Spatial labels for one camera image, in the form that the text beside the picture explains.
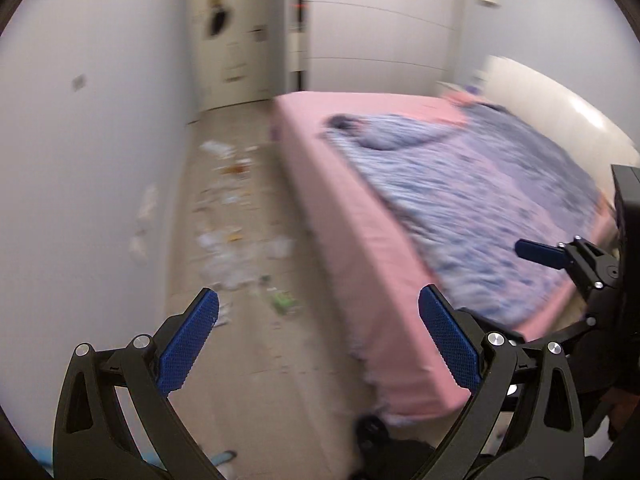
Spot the black slipper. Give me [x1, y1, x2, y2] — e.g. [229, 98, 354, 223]
[352, 415, 392, 452]

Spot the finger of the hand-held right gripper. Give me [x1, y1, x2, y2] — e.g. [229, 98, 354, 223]
[515, 236, 622, 292]
[510, 312, 601, 348]

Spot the large clear plastic bag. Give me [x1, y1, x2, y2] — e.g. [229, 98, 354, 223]
[200, 245, 262, 291]

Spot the white paper sheet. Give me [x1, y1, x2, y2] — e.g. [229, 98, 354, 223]
[265, 237, 296, 261]

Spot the long white wrapper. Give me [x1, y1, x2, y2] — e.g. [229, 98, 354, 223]
[200, 140, 236, 159]

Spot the row of white wall outlets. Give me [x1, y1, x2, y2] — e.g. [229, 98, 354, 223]
[137, 185, 159, 227]

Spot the pink bed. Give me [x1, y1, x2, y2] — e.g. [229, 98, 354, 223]
[270, 91, 621, 418]

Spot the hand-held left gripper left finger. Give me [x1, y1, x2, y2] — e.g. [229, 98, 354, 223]
[52, 287, 221, 480]

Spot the green packet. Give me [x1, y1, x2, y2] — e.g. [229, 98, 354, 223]
[270, 290, 301, 316]

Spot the white door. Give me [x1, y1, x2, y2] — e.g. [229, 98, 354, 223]
[190, 0, 282, 112]

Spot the white wardrobe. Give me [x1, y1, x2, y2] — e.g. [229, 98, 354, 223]
[300, 0, 471, 97]

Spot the purple printed blanket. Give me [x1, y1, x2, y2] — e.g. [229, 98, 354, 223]
[320, 91, 619, 327]

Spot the white headboard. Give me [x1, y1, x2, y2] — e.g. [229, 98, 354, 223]
[477, 55, 640, 173]

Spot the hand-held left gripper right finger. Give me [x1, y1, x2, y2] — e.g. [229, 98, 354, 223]
[418, 284, 586, 480]

